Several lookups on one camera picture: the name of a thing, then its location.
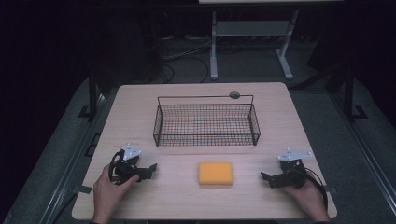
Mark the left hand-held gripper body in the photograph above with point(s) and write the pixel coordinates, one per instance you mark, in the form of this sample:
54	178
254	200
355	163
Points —
127	168

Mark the yellow sponge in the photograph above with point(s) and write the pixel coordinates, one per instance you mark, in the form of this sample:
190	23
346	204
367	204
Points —
215	173

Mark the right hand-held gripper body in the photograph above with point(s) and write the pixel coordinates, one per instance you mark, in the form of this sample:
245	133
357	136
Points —
289	174

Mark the white metal stand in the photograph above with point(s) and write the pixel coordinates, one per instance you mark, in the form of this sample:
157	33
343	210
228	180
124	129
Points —
251	43

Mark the person's left hand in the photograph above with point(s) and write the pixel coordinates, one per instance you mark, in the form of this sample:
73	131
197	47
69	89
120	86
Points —
107	194

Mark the person's right hand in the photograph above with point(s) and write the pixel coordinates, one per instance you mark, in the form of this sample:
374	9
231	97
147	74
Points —
306	199

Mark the black metal post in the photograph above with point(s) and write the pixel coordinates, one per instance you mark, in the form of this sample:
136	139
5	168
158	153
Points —
92	93
350	96

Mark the grey round table grommet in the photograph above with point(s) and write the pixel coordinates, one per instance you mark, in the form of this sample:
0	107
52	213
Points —
234	95

